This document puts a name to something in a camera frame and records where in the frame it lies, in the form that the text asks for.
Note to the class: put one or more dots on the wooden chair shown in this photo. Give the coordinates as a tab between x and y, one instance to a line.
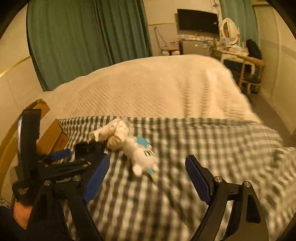
250	77

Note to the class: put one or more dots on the black wall television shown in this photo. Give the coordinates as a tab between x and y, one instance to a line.
200	21

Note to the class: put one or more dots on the green curtain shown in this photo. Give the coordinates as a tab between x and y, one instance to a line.
68	39

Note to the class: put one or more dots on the white dressing table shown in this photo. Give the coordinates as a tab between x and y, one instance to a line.
226	55

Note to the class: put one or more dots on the round white mirror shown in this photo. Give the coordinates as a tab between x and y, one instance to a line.
230	31

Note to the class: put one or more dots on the small grey fridge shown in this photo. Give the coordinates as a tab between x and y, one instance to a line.
196	47

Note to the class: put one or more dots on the grey white checkered cloth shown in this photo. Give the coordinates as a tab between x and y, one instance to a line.
168	207

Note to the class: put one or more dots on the black bag on chair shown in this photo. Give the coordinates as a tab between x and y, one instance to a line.
253	49

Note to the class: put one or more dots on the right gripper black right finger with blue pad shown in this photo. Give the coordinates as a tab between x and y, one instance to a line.
246	221

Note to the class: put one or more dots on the cream bed blanket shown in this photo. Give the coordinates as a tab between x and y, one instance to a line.
182	86

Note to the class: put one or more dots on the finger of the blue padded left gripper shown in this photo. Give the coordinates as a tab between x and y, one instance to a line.
66	153

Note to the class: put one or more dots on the person's left hand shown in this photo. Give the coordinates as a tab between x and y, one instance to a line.
21	214

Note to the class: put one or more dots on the white plush toy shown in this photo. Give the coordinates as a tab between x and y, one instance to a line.
138	150

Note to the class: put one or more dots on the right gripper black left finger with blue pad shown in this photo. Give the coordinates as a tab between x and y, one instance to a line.
47	220

